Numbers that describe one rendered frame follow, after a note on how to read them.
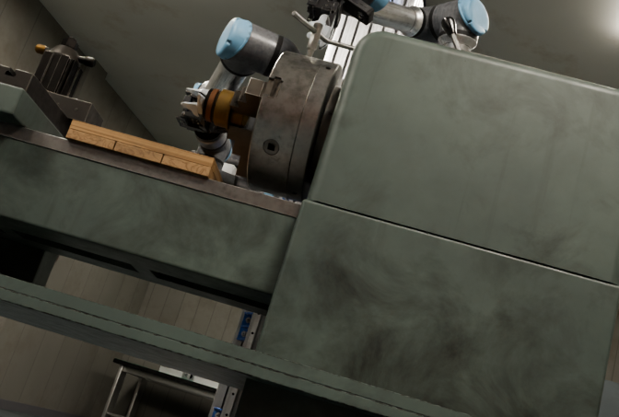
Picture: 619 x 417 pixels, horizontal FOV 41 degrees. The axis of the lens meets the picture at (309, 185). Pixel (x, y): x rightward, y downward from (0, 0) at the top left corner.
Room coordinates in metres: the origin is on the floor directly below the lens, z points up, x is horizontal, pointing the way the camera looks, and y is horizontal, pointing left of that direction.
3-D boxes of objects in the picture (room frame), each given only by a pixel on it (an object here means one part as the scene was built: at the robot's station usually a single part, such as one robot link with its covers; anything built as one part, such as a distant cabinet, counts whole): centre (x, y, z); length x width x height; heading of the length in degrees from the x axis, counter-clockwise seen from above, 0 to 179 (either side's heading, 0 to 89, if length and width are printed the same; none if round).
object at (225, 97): (1.73, 0.23, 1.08); 0.09 x 0.09 x 0.09; 83
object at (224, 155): (2.00, 0.26, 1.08); 0.11 x 0.08 x 0.09; 172
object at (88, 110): (1.86, 0.63, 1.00); 0.20 x 0.10 x 0.05; 83
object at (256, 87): (1.63, 0.16, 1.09); 0.12 x 0.11 x 0.05; 173
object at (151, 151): (1.74, 0.32, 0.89); 0.36 x 0.30 x 0.04; 173
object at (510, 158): (1.69, -0.32, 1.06); 0.59 x 0.48 x 0.39; 83
